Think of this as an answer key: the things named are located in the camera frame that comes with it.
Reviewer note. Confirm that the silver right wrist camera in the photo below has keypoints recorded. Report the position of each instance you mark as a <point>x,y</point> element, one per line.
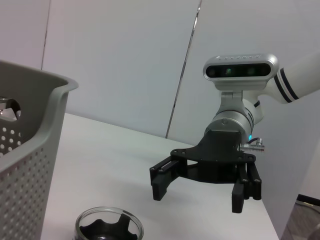
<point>240,71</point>

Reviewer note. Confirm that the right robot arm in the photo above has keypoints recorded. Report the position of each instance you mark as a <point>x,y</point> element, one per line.
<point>295,80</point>

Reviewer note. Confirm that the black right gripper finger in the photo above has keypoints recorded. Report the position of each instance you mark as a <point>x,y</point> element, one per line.
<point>162,175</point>
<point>250,182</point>

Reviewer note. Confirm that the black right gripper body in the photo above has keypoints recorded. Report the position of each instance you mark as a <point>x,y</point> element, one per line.
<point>220,160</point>

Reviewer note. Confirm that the glass teacup with black holder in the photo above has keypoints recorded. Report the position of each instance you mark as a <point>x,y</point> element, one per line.
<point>107,228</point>

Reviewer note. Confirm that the gray perforated storage bin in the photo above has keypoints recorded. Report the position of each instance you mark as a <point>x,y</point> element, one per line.
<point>25,175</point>

